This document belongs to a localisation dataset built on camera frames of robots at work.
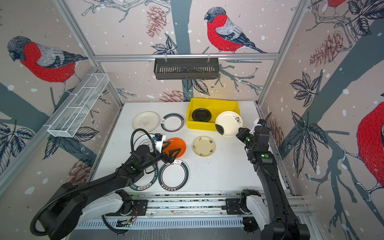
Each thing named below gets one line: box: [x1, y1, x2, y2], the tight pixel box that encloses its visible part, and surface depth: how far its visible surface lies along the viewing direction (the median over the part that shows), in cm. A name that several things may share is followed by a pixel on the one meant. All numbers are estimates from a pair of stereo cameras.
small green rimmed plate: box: [160, 112, 186, 133], surface depth 110 cm
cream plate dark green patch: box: [215, 111, 244, 138], surface depth 83 cm
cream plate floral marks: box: [192, 135, 216, 157], surface depth 98 cm
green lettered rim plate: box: [129, 163, 159, 192], surface depth 81 cm
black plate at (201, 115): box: [192, 108, 212, 123], surface depth 115 cm
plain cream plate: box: [132, 111, 160, 133], surface depth 112 cm
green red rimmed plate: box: [158, 159, 190, 192], surface depth 85 cm
